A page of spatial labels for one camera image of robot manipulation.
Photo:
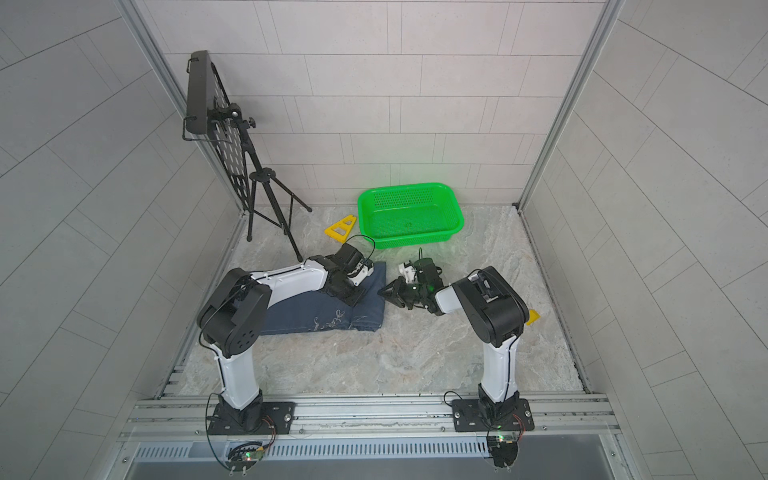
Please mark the dark blue whale pillowcase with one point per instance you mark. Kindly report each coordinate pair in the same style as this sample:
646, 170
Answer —
316, 311

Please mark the yellow triangular plastic piece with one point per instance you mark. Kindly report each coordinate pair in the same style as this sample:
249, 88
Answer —
341, 230

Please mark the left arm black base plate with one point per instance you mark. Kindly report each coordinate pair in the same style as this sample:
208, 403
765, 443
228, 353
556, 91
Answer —
262, 418

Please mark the green plastic basket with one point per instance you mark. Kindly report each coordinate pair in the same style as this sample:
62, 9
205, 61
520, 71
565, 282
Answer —
407, 215

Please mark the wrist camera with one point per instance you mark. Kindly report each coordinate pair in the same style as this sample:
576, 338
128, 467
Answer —
421, 272
354, 261

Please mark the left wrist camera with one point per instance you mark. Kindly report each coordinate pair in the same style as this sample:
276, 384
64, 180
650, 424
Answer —
354, 261

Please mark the left green circuit board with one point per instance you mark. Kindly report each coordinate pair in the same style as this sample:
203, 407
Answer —
243, 457

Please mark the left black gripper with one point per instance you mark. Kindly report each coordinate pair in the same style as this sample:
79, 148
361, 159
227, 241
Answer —
356, 297

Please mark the black tripod stand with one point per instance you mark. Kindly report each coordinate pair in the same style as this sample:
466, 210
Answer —
279, 196

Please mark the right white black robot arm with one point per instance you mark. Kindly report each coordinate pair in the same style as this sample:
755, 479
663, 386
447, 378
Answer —
495, 311

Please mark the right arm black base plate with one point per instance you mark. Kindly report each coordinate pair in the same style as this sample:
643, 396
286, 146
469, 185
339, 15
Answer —
475, 415

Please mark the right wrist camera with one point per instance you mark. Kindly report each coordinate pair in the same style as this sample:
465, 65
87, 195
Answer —
421, 272

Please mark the black perforated panel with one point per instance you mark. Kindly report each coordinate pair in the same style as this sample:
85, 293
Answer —
211, 118

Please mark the green circuit board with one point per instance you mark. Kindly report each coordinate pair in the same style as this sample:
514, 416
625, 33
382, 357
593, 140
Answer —
503, 451
243, 457

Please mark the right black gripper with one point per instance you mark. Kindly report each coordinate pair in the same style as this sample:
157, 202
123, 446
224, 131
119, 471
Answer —
401, 285

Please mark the right green circuit board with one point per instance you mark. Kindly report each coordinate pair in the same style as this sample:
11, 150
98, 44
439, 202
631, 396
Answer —
503, 451

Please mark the small yellow flat piece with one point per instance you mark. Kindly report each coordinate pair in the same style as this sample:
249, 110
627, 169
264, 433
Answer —
533, 317

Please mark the aluminium rail frame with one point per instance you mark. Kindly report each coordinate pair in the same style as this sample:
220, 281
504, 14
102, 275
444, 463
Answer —
362, 427

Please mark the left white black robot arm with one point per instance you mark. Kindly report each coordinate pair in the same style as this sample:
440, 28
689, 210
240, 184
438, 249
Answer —
233, 317

